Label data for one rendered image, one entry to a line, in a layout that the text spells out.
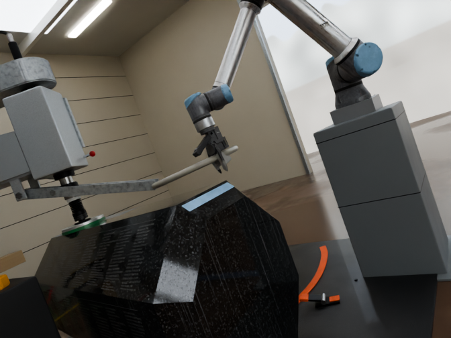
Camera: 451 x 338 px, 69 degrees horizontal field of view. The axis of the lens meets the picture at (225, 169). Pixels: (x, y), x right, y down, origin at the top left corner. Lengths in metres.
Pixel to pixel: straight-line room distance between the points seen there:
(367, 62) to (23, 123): 1.64
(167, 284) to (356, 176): 1.13
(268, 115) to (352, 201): 4.69
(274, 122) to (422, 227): 4.80
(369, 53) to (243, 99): 5.03
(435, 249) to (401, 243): 0.14
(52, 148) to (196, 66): 5.69
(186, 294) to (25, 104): 1.22
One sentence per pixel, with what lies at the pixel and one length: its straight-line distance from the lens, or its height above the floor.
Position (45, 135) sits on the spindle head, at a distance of 1.81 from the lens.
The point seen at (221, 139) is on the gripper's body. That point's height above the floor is 0.98.
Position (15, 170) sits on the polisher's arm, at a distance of 1.89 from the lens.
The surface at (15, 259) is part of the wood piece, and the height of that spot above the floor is 0.80.
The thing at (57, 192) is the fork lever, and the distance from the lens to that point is 1.85.
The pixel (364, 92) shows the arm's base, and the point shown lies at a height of 0.96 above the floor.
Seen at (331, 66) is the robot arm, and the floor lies 1.15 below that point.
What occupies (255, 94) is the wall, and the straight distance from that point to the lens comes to 6.50.
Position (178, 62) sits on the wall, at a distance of 7.57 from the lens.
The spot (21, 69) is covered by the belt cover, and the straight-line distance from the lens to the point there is 1.90.
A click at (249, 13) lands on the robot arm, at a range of 1.80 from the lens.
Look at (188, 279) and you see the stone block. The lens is 1.08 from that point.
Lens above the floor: 0.92
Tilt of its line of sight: 3 degrees down
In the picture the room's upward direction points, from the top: 20 degrees counter-clockwise
